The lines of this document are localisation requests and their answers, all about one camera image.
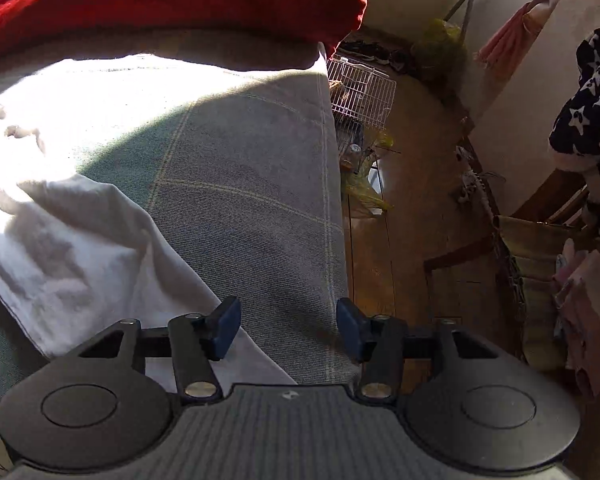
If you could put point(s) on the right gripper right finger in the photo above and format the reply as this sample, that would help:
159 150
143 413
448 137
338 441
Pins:
380 345

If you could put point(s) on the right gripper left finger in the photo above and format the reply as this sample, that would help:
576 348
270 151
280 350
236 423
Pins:
193 341

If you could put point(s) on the white t-shirt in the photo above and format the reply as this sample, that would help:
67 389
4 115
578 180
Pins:
105 209

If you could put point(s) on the wooden chair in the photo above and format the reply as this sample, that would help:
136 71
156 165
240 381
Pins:
548 275

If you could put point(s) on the green plaid bed sheet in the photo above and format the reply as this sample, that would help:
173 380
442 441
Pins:
240 199

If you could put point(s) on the yellow-green plastic bag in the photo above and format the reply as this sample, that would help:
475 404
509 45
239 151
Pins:
440 54

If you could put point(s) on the pink hanging cloth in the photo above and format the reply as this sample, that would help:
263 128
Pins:
503 53

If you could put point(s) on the white wire cage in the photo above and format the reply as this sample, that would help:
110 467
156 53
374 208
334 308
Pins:
360 92

